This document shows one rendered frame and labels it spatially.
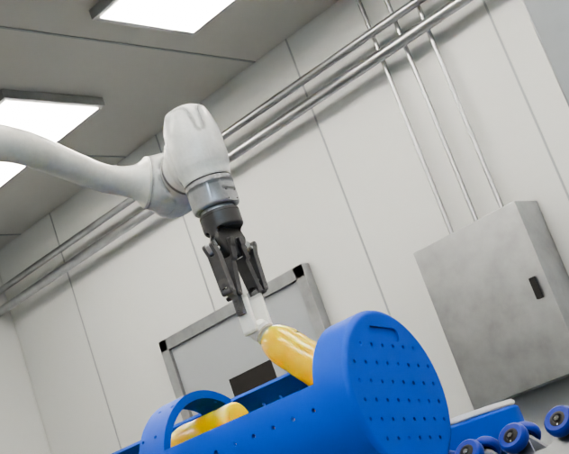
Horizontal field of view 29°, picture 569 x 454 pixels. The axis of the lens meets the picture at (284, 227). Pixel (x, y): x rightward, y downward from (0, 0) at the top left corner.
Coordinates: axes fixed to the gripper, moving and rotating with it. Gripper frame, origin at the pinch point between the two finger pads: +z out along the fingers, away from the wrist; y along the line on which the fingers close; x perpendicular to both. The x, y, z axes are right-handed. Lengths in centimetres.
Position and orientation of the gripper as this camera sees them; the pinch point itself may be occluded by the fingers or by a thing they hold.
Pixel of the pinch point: (253, 314)
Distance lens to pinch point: 196.9
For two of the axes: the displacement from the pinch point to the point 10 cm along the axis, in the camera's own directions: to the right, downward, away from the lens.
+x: -7.4, 4.1, 5.3
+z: 3.3, 9.1, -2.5
